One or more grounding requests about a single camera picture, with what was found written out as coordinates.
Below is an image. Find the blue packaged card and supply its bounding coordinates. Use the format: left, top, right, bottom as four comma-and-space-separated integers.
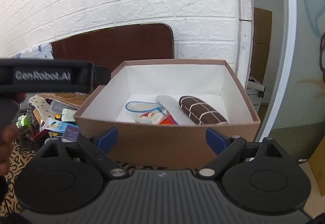
41, 118, 78, 134

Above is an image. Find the white cardboard carton background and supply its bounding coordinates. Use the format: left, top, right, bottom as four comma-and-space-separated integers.
246, 76, 266, 113

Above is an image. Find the tan black-lettered mat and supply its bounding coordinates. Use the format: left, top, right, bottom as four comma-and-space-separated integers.
1, 141, 39, 217

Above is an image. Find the small red-brown box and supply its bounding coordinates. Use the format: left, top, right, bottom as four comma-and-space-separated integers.
31, 126, 49, 141

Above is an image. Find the blue floral white cloth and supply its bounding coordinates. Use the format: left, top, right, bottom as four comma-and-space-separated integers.
12, 42, 53, 59

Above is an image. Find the dark brown headboard panel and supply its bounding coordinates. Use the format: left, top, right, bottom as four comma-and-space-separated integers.
51, 23, 174, 71

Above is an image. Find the brown white-striped case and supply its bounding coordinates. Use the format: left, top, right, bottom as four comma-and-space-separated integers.
179, 96, 228, 125

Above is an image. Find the brown woven flat board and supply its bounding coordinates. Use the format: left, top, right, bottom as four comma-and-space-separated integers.
37, 92, 89, 108

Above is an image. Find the person's left hand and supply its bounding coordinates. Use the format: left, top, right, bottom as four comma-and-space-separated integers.
1, 93, 26, 176

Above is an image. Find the orange silicone scrubber pad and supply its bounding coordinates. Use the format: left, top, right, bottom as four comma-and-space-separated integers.
159, 114, 178, 125

